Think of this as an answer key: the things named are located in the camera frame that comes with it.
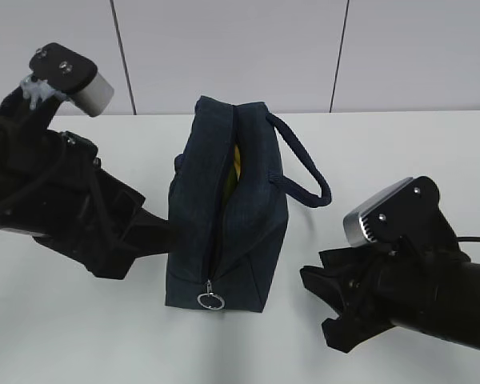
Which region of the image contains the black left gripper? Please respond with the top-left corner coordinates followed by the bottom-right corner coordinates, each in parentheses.
top-left (0, 125), bottom-right (176, 280)

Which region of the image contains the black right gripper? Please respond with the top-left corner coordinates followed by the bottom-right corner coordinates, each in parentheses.
top-left (300, 247), bottom-right (392, 354)

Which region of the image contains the navy blue lunch bag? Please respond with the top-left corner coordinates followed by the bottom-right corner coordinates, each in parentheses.
top-left (165, 96), bottom-right (332, 313)

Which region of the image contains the green cucumber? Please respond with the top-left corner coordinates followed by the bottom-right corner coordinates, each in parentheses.
top-left (222, 166), bottom-right (238, 207)

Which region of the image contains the yellow pear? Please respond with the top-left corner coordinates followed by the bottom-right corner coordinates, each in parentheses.
top-left (234, 145), bottom-right (241, 180)

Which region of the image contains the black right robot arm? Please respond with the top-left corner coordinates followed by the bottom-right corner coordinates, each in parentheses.
top-left (300, 246), bottom-right (480, 353)

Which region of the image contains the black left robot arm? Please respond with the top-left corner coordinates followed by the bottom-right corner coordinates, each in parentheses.
top-left (0, 88), bottom-right (176, 280)

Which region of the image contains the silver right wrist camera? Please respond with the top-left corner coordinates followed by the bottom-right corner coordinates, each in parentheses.
top-left (343, 176), bottom-right (462, 263)

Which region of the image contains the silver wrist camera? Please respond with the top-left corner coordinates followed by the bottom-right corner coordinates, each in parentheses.
top-left (19, 42), bottom-right (114, 117)
top-left (343, 176), bottom-right (462, 263)

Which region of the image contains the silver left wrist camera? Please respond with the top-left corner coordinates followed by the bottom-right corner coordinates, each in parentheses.
top-left (19, 42), bottom-right (114, 117)

